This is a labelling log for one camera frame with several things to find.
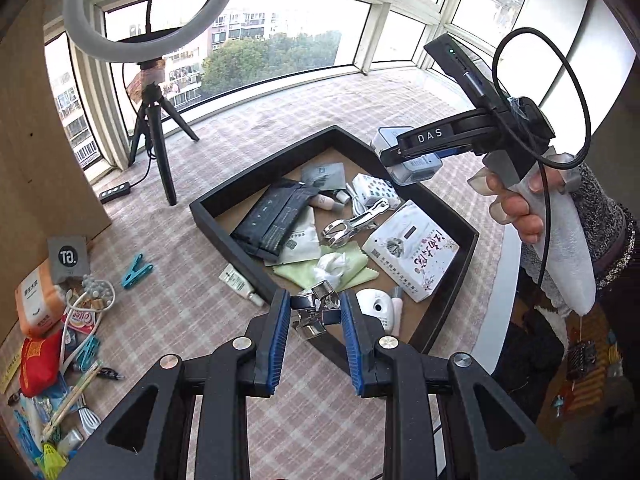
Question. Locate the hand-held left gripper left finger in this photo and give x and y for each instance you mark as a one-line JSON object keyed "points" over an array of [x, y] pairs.
{"points": [[280, 340]]}

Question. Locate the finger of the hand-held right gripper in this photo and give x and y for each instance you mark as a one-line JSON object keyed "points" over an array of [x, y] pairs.
{"points": [[430, 136]]}

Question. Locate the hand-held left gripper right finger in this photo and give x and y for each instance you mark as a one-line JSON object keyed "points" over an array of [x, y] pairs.
{"points": [[352, 340]]}

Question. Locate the white plastic box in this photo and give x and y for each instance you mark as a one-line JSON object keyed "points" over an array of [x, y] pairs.
{"points": [[415, 170]]}

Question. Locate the small silver metal clip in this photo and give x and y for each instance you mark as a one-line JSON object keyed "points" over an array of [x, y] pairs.
{"points": [[312, 320]]}

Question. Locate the white round device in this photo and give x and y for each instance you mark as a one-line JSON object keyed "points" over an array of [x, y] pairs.
{"points": [[375, 307]]}

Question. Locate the pale pink tube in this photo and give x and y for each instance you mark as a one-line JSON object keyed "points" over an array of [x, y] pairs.
{"points": [[397, 312]]}

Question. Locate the white star-print tissue pack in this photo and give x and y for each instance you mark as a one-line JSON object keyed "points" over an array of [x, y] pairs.
{"points": [[372, 187]]}

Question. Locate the white sachet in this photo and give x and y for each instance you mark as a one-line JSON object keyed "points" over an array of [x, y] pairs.
{"points": [[300, 245]]}

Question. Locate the plain dark grey sachet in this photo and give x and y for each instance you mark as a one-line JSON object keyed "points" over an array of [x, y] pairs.
{"points": [[325, 175]]}

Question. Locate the large silver metal clamp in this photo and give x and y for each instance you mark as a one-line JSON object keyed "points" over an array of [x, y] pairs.
{"points": [[350, 224]]}

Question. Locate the black packet bundle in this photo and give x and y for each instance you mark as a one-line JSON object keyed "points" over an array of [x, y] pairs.
{"points": [[272, 220]]}

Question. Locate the small cream bottle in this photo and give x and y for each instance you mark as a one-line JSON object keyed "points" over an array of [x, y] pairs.
{"points": [[325, 202]]}

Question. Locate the black tray container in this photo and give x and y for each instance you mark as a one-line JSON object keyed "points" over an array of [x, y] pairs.
{"points": [[280, 162]]}

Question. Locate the blue clothes peg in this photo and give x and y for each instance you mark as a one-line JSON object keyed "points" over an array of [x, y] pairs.
{"points": [[87, 352], [136, 272], [24, 435]]}

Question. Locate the beige chopsticks pair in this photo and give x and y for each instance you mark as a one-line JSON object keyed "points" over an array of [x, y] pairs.
{"points": [[70, 400]]}

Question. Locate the red cloth bag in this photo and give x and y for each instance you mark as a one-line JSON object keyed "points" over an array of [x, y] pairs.
{"points": [[37, 365]]}

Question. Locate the person's right forearm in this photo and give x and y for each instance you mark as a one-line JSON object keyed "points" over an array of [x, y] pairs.
{"points": [[605, 210]]}

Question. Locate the person's right hand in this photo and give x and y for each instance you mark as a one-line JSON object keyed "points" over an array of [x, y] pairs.
{"points": [[515, 210]]}

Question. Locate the white tube with green print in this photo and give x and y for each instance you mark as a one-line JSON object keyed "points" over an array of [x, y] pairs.
{"points": [[239, 284]]}

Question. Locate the light green cloth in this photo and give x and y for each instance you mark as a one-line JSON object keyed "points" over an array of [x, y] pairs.
{"points": [[355, 267]]}

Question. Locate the crumpled white plastic wrap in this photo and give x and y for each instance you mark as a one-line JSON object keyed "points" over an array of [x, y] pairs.
{"points": [[330, 265]]}

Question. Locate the white book with red calligraphy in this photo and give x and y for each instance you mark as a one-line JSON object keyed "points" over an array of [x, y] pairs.
{"points": [[410, 250]]}

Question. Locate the pink checked tablecloth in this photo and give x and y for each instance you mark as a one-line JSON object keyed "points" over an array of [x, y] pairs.
{"points": [[175, 310]]}

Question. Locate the green trees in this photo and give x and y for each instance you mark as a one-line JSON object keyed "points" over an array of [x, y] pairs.
{"points": [[280, 55]]}

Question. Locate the black pen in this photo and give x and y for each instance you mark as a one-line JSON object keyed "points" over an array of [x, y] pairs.
{"points": [[107, 373]]}

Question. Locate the person's dark clothing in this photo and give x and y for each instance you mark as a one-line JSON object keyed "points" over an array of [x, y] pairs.
{"points": [[530, 360]]}

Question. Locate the red white snack packet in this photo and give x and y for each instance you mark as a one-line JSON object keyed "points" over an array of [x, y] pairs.
{"points": [[82, 321]]}

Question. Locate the black tripod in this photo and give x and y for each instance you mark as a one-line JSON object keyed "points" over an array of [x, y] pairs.
{"points": [[160, 150]]}

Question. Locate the black box GL logo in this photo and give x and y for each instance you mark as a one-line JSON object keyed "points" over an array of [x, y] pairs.
{"points": [[70, 257]]}

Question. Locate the colourful patterned cloth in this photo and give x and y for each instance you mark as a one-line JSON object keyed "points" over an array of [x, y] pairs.
{"points": [[585, 365]]}

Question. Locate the orange tissue pack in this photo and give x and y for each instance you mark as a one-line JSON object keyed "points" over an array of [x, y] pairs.
{"points": [[35, 305]]}

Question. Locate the yellow shuttlecock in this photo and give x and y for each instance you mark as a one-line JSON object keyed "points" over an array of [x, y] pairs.
{"points": [[50, 455]]}

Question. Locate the yellow ruler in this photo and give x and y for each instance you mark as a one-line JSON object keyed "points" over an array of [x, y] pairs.
{"points": [[10, 367]]}

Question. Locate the wooden board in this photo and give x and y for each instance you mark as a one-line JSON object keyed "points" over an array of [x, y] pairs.
{"points": [[40, 160]]}

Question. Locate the white window frame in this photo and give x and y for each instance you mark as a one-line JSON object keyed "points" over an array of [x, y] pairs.
{"points": [[380, 20]]}

